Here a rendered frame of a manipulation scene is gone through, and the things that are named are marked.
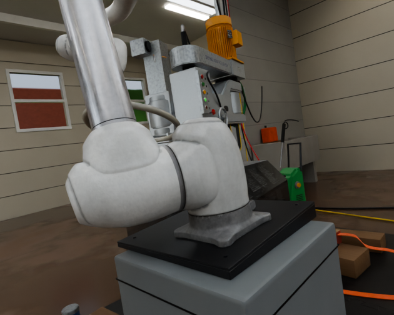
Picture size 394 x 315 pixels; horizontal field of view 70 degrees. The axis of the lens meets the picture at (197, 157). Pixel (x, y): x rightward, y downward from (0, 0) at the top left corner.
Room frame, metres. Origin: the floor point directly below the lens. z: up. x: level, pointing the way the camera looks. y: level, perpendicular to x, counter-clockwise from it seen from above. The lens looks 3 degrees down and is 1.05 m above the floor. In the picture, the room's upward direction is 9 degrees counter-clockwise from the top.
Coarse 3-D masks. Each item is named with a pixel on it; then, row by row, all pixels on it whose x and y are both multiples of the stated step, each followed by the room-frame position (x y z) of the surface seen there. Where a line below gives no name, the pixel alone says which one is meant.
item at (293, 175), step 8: (288, 144) 3.44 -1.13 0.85; (288, 152) 3.44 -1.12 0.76; (288, 160) 3.44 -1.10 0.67; (288, 168) 3.37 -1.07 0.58; (296, 168) 3.25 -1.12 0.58; (288, 176) 3.21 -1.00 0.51; (296, 176) 3.19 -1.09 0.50; (288, 184) 3.17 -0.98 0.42; (296, 184) 3.15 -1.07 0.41; (296, 192) 3.17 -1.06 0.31; (304, 192) 3.22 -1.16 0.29; (296, 200) 3.17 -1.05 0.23; (304, 200) 3.21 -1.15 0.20
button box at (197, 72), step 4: (196, 72) 1.86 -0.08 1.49; (200, 72) 1.88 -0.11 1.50; (196, 76) 1.86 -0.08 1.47; (200, 76) 1.87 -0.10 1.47; (196, 80) 1.86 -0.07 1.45; (200, 80) 1.87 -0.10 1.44; (204, 80) 1.91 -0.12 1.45; (196, 84) 1.87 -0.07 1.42; (200, 84) 1.86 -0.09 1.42; (200, 88) 1.85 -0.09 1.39; (204, 88) 1.90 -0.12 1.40; (200, 92) 1.86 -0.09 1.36; (200, 96) 1.86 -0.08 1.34; (204, 96) 1.88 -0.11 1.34; (200, 100) 1.86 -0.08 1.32; (200, 104) 1.86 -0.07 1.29; (204, 104) 1.87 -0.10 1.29; (200, 108) 1.86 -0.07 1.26; (204, 108) 1.86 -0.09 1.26; (208, 108) 1.92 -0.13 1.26; (204, 112) 1.85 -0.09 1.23; (208, 112) 1.91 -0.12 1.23
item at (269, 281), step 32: (320, 224) 0.69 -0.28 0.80; (128, 256) 0.67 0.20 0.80; (288, 256) 0.54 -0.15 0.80; (320, 256) 0.61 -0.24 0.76; (128, 288) 0.65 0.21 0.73; (160, 288) 0.56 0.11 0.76; (192, 288) 0.49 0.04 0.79; (224, 288) 0.46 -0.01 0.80; (256, 288) 0.45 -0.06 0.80; (288, 288) 0.50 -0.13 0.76; (320, 288) 0.60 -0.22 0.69
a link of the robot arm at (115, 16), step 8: (120, 0) 0.91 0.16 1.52; (128, 0) 0.90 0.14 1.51; (136, 0) 0.92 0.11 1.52; (112, 8) 0.98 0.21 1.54; (120, 8) 0.95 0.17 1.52; (128, 8) 0.95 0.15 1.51; (112, 16) 1.00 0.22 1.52; (120, 16) 0.99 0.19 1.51; (112, 24) 1.04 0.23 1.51; (56, 40) 1.21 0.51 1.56; (64, 40) 1.20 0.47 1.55; (56, 48) 1.22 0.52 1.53; (64, 48) 1.20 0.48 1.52; (64, 56) 1.23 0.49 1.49; (72, 56) 1.22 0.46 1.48
